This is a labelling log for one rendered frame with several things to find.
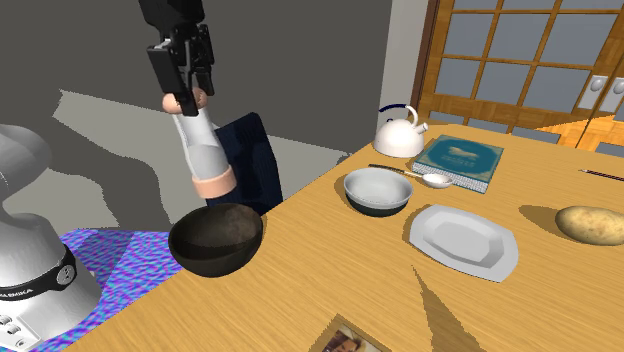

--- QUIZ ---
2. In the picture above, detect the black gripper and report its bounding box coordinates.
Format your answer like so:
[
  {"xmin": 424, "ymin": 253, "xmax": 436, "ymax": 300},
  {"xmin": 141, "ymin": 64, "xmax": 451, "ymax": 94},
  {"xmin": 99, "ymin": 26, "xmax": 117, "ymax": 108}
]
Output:
[{"xmin": 138, "ymin": 0, "xmax": 216, "ymax": 118}]

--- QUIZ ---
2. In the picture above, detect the dark brown bowl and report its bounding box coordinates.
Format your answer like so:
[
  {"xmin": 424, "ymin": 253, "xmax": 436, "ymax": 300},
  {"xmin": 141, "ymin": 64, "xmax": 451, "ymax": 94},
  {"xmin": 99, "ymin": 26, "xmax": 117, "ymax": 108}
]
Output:
[{"xmin": 167, "ymin": 202, "xmax": 265, "ymax": 279}]

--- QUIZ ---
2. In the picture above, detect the purple patterned robot stand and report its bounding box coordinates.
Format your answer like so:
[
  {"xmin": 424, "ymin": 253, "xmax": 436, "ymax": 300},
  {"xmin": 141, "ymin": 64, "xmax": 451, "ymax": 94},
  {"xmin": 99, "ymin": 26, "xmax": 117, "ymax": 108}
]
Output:
[{"xmin": 32, "ymin": 227, "xmax": 184, "ymax": 352}]

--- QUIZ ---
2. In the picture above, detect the wooden table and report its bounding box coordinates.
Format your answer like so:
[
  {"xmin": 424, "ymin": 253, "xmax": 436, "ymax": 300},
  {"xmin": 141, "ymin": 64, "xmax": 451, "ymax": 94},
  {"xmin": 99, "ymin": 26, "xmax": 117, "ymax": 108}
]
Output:
[{"xmin": 62, "ymin": 122, "xmax": 624, "ymax": 352}]

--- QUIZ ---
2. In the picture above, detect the white kettle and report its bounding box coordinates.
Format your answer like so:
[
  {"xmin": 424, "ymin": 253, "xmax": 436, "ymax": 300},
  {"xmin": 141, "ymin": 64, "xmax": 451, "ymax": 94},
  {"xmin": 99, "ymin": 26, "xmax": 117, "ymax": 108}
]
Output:
[{"xmin": 372, "ymin": 102, "xmax": 431, "ymax": 160}]

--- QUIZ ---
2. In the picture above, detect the wooden door with glass panes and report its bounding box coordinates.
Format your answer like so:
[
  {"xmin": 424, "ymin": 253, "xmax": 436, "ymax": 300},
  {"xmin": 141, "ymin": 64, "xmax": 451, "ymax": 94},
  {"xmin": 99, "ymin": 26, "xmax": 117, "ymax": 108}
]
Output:
[{"xmin": 410, "ymin": 0, "xmax": 624, "ymax": 158}]

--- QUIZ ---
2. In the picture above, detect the framed photo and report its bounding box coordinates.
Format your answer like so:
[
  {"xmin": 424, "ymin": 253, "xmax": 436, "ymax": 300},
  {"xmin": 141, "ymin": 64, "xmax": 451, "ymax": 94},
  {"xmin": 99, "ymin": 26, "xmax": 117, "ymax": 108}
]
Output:
[{"xmin": 307, "ymin": 313, "xmax": 392, "ymax": 352}]

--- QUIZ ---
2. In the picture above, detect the white spoon with dark handle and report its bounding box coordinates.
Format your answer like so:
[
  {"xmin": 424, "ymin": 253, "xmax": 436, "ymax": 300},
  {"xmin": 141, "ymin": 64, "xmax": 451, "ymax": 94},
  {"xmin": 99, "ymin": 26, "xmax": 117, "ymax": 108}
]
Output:
[{"xmin": 367, "ymin": 163, "xmax": 455, "ymax": 190}]

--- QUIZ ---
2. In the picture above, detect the white bowl with dark outside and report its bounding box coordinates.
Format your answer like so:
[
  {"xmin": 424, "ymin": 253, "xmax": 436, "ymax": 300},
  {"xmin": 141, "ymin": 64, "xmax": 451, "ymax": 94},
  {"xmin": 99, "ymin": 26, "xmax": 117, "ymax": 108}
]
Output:
[{"xmin": 342, "ymin": 167, "xmax": 415, "ymax": 219}]

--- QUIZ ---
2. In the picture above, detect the teal book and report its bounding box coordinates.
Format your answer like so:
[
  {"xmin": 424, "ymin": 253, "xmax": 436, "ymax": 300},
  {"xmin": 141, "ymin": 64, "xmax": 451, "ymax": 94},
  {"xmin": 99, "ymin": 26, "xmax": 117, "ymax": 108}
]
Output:
[{"xmin": 411, "ymin": 133, "xmax": 506, "ymax": 196}]

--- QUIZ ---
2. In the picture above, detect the white angular plate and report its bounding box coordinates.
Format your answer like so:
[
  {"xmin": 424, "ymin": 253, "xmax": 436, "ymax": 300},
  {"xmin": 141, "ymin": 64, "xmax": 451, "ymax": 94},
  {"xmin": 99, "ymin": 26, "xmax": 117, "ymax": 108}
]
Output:
[{"xmin": 408, "ymin": 203, "xmax": 520, "ymax": 284}]

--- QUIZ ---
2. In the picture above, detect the dark blue chair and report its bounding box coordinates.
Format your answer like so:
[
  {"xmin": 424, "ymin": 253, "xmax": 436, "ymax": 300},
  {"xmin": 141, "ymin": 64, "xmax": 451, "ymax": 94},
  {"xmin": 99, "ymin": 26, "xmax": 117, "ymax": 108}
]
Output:
[{"xmin": 205, "ymin": 111, "xmax": 284, "ymax": 217}]

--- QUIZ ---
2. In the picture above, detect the brown potato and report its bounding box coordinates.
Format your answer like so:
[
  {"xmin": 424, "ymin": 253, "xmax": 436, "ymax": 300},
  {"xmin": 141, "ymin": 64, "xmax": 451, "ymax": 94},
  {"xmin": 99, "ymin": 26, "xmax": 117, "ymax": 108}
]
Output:
[{"xmin": 554, "ymin": 205, "xmax": 624, "ymax": 247}]

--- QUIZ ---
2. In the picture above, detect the dark pencil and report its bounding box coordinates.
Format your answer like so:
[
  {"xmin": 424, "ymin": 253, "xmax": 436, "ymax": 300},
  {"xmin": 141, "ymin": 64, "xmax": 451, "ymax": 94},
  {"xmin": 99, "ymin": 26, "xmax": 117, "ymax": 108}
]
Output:
[{"xmin": 577, "ymin": 167, "xmax": 624, "ymax": 183}]

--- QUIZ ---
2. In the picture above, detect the white bottle with pink ends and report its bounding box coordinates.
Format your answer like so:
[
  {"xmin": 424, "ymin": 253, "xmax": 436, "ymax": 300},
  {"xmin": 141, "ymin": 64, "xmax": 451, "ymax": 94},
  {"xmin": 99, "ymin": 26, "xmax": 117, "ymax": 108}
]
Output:
[{"xmin": 161, "ymin": 87, "xmax": 239, "ymax": 200}]

